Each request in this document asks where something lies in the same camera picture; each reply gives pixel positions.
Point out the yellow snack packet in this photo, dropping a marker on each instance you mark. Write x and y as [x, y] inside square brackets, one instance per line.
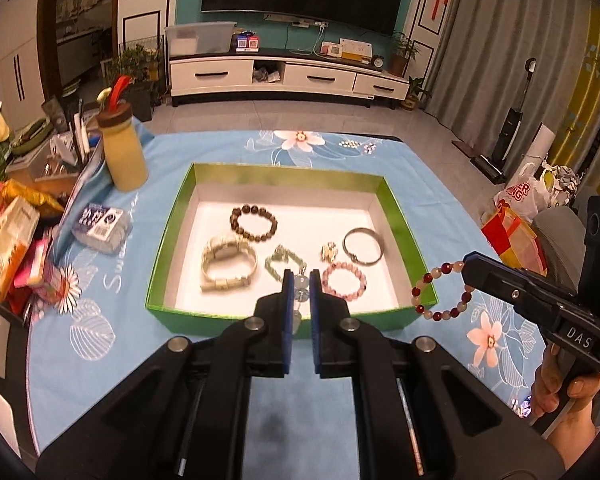
[10, 240]

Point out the upright vacuum cleaner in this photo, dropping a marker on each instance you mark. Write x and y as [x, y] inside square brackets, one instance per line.
[507, 125]

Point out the white plastic bag red print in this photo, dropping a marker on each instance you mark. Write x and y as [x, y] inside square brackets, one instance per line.
[522, 195]

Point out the desk organizer tray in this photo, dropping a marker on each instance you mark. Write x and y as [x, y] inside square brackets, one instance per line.
[45, 165]

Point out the white wristwatch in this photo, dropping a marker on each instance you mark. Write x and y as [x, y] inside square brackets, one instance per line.
[227, 250]

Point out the white desk thermometer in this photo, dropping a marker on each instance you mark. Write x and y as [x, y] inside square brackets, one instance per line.
[331, 50]

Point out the small potted plant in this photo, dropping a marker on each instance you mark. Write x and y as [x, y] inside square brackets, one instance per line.
[411, 102]

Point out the white tv cabinet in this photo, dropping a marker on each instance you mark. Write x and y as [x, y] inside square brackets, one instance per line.
[220, 72]

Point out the potted plant in brown pot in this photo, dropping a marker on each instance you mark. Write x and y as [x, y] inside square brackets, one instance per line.
[399, 62]

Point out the clear plastic storage box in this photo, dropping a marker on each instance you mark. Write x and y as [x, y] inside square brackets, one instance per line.
[200, 40]

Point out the gold brooch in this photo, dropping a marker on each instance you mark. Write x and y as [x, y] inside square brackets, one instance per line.
[329, 252]

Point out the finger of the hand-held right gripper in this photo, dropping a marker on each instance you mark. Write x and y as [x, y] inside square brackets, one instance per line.
[510, 292]
[525, 272]

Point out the large potted plant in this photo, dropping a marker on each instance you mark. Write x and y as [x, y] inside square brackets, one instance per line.
[130, 62]

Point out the blue floral tablecloth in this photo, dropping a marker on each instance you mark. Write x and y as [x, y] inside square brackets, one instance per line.
[105, 370]

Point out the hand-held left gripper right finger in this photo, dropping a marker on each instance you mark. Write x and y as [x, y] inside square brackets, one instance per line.
[316, 310]

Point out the pink snack box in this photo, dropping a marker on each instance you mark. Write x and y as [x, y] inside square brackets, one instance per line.
[50, 280]

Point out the gold snack packet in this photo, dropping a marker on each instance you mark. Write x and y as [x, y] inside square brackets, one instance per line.
[30, 195]

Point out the white power strip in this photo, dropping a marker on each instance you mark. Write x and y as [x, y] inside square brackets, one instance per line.
[310, 23]

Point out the yellow and white box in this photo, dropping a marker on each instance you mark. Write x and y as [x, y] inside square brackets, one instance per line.
[355, 49]

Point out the grey curtain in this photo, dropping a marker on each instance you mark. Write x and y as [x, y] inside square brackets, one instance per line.
[490, 35]

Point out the grey chair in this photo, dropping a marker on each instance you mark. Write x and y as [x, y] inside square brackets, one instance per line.
[560, 230]

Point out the blue and white tissue pack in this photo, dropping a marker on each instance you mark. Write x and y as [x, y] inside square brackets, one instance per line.
[100, 225]

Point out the small alarm clock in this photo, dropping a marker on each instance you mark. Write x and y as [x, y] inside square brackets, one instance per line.
[377, 61]

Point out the green cardboard box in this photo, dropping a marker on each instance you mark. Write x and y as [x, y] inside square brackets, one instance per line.
[215, 317]

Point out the silver bangle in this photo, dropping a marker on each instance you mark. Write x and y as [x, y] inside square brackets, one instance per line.
[356, 258]

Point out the white paper roll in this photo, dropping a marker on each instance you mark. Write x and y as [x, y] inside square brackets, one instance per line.
[542, 142]

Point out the red and yellow bag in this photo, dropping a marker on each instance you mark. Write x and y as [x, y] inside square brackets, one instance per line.
[505, 232]

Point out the yellow bottle with brown lid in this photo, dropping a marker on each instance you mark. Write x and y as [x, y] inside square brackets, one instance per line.
[125, 160]

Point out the person's right hand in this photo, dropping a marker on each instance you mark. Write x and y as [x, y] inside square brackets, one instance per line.
[580, 420]

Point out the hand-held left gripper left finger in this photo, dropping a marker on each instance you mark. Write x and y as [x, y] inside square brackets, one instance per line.
[286, 310]

